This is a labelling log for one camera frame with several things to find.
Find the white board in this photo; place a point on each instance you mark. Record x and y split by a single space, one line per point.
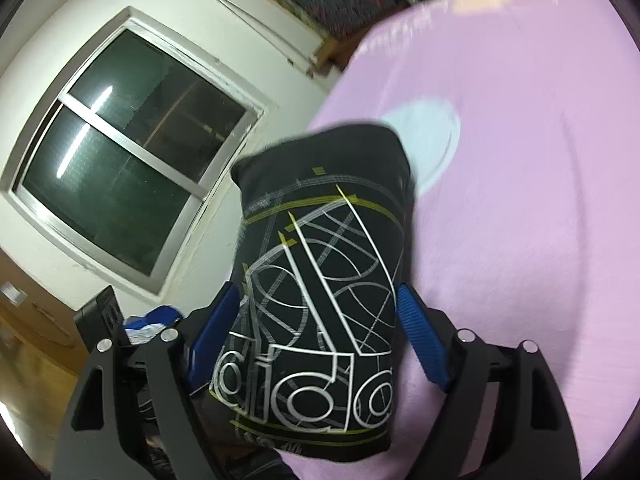
295 45

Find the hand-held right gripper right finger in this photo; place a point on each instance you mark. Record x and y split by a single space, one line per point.
422 340

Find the black hooded jacket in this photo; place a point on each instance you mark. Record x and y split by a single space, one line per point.
320 270

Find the black box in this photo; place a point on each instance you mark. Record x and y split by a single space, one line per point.
97 315

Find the wooden shelf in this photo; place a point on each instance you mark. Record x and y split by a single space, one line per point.
330 52

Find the pink printed blanket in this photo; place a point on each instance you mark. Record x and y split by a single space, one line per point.
500 210

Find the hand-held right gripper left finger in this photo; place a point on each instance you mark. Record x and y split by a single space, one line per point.
215 340

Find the blue and white cloth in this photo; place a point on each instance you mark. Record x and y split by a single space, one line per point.
150 322

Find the sliding glass window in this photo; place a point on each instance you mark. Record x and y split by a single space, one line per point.
125 160

